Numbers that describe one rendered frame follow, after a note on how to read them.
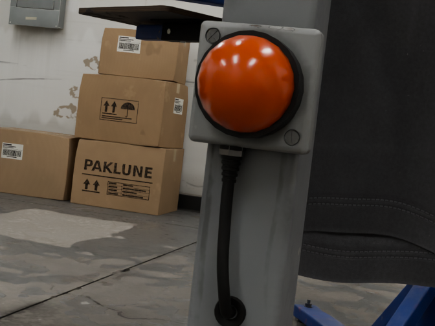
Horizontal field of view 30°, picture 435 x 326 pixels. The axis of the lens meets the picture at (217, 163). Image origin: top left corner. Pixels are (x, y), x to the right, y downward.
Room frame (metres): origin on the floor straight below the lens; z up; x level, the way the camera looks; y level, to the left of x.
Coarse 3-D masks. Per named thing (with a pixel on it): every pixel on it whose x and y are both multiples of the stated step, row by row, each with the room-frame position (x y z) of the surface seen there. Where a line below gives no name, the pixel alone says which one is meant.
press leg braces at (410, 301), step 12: (408, 288) 2.01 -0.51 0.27; (420, 288) 1.81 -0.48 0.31; (432, 288) 1.81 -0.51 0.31; (396, 300) 2.06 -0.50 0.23; (408, 300) 1.79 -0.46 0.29; (420, 300) 1.78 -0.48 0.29; (384, 312) 2.12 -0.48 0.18; (396, 312) 1.78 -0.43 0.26; (408, 312) 1.76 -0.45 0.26; (420, 312) 1.78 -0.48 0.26; (372, 324) 2.18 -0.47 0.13; (384, 324) 2.11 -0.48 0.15; (396, 324) 1.75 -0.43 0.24; (408, 324) 1.75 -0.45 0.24
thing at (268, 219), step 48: (240, 0) 0.34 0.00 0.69; (288, 0) 0.34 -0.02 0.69; (240, 144) 0.33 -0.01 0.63; (288, 144) 0.32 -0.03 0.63; (240, 192) 0.34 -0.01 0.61; (288, 192) 0.33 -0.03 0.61; (240, 240) 0.34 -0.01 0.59; (288, 240) 0.33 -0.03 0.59; (192, 288) 0.34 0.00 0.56; (240, 288) 0.34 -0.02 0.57; (288, 288) 0.35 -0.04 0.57
